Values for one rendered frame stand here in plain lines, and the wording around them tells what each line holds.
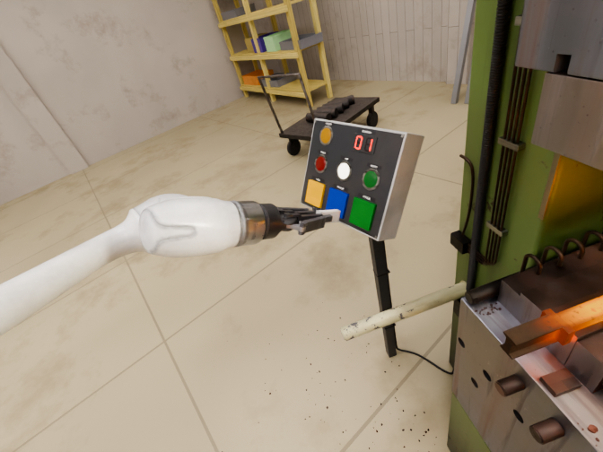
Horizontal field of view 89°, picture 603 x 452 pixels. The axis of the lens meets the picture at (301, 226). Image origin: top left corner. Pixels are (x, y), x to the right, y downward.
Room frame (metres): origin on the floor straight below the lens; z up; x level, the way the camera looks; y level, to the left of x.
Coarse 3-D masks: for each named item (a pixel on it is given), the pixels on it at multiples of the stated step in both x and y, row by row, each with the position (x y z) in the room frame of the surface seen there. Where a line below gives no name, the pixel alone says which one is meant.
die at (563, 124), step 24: (552, 72) 0.36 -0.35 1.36; (552, 96) 0.34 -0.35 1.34; (576, 96) 0.31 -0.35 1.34; (600, 96) 0.29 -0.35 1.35; (552, 120) 0.34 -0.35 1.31; (576, 120) 0.31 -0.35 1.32; (600, 120) 0.28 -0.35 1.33; (552, 144) 0.33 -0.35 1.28; (576, 144) 0.30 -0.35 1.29; (600, 144) 0.27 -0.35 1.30; (600, 168) 0.26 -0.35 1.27
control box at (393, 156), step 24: (312, 144) 0.93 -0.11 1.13; (336, 144) 0.84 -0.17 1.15; (384, 144) 0.70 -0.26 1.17; (408, 144) 0.66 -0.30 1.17; (312, 168) 0.89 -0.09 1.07; (336, 168) 0.80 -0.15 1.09; (360, 168) 0.73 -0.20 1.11; (384, 168) 0.67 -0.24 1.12; (408, 168) 0.66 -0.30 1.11; (360, 192) 0.70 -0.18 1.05; (384, 192) 0.64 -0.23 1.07; (384, 216) 0.61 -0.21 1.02
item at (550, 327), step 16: (592, 304) 0.25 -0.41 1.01; (544, 320) 0.24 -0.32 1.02; (560, 320) 0.24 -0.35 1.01; (576, 320) 0.23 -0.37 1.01; (592, 320) 0.23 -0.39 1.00; (512, 336) 0.23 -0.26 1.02; (528, 336) 0.23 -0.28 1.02; (544, 336) 0.23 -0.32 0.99; (560, 336) 0.22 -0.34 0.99; (512, 352) 0.23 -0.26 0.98; (528, 352) 0.22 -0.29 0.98
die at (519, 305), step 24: (552, 264) 0.36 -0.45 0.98; (576, 264) 0.34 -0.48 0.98; (600, 264) 0.32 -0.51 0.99; (504, 288) 0.35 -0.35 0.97; (528, 288) 0.33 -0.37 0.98; (552, 288) 0.31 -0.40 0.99; (576, 288) 0.29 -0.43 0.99; (600, 288) 0.28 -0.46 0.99; (528, 312) 0.29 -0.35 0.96; (576, 336) 0.21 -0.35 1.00; (600, 336) 0.21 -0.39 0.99; (576, 360) 0.20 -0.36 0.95; (600, 360) 0.18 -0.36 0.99; (600, 384) 0.16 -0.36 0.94
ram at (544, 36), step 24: (528, 0) 0.40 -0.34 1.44; (552, 0) 0.37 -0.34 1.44; (576, 0) 0.34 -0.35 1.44; (600, 0) 0.32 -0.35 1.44; (528, 24) 0.40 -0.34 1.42; (552, 24) 0.37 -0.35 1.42; (576, 24) 0.34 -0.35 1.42; (600, 24) 0.31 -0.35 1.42; (528, 48) 0.39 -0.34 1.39; (552, 48) 0.36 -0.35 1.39; (576, 48) 0.33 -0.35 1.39; (600, 48) 0.30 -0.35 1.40; (576, 72) 0.32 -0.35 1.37; (600, 72) 0.30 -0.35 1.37
